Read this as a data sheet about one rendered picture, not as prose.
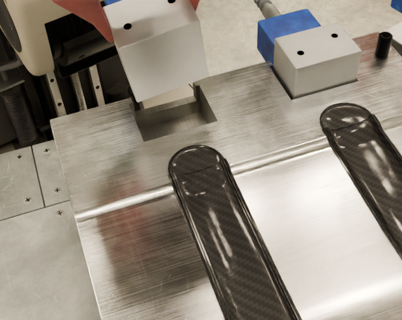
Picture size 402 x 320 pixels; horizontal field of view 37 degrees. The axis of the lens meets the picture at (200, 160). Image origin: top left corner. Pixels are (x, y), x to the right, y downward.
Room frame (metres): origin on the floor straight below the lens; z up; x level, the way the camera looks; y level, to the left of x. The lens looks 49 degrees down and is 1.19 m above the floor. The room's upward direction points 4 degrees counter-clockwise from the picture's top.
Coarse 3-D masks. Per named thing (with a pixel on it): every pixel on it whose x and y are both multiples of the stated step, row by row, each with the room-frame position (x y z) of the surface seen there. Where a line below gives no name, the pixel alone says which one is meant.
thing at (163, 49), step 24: (120, 0) 0.33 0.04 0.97; (144, 0) 0.31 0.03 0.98; (168, 0) 0.31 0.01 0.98; (120, 24) 0.29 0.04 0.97; (144, 24) 0.29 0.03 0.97; (168, 24) 0.29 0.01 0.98; (192, 24) 0.29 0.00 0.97; (120, 48) 0.28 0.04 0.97; (144, 48) 0.28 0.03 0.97; (168, 48) 0.29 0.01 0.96; (192, 48) 0.29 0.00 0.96; (144, 72) 0.28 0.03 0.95; (168, 72) 0.29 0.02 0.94; (192, 72) 0.29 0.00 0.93; (144, 96) 0.29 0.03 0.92
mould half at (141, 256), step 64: (256, 64) 0.35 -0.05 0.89; (384, 64) 0.34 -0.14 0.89; (64, 128) 0.29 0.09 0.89; (128, 128) 0.29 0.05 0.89; (192, 128) 0.29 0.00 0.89; (256, 128) 0.28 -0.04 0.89; (320, 128) 0.28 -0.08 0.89; (384, 128) 0.28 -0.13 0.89; (128, 192) 0.23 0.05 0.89; (256, 192) 0.23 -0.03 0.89; (320, 192) 0.23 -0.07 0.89; (128, 256) 0.19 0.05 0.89; (192, 256) 0.19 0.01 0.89; (320, 256) 0.18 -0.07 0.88; (384, 256) 0.18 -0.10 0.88
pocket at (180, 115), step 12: (192, 96) 0.33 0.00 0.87; (204, 96) 0.32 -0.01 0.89; (132, 108) 0.32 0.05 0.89; (156, 108) 0.32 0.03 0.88; (168, 108) 0.32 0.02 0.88; (180, 108) 0.32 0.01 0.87; (192, 108) 0.33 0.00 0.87; (204, 108) 0.32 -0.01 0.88; (144, 120) 0.32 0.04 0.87; (156, 120) 0.32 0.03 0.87; (168, 120) 0.32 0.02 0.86; (180, 120) 0.32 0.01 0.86; (192, 120) 0.32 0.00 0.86; (204, 120) 0.32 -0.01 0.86; (216, 120) 0.30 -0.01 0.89; (144, 132) 0.31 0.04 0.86; (156, 132) 0.31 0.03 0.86; (168, 132) 0.31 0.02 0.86
